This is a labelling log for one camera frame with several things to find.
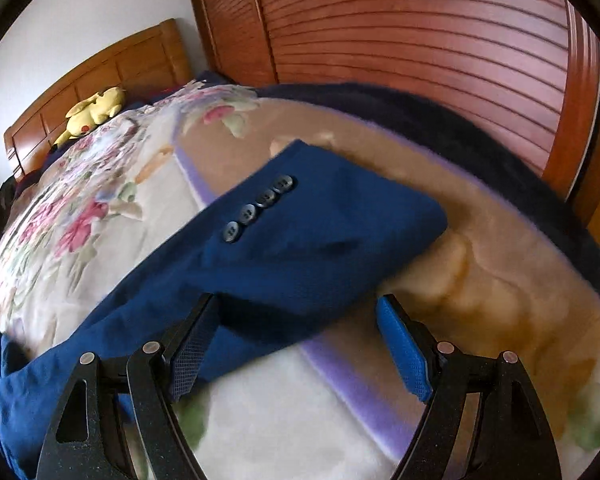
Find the blue suit jacket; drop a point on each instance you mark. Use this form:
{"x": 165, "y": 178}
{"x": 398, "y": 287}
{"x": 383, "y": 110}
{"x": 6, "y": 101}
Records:
{"x": 305, "y": 240}

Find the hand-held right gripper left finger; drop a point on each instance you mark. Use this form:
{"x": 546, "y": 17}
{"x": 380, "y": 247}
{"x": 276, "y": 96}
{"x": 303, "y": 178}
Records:
{"x": 192, "y": 355}

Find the yellow plush toy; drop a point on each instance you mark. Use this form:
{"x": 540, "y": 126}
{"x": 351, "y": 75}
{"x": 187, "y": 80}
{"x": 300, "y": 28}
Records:
{"x": 92, "y": 110}

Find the wooden headboard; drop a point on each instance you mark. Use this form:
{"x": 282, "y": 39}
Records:
{"x": 130, "y": 60}

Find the wooden louvered wardrobe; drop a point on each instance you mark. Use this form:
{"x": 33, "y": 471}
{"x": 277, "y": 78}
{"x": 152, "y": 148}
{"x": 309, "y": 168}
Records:
{"x": 405, "y": 25}

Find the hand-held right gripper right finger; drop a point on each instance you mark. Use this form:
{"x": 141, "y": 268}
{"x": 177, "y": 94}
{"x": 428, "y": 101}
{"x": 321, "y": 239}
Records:
{"x": 405, "y": 355}

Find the floral blanket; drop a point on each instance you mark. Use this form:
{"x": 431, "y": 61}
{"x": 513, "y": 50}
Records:
{"x": 480, "y": 260}

